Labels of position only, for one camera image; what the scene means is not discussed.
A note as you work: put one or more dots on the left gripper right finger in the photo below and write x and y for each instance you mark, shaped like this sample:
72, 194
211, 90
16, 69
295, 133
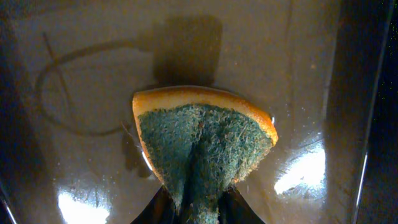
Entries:
233, 209

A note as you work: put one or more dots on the yellow green sponge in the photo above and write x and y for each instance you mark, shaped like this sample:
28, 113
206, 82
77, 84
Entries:
199, 142

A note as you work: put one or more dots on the small black tray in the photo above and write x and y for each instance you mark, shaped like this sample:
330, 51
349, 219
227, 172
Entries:
69, 70

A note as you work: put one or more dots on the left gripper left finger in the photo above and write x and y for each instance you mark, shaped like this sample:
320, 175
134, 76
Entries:
160, 210

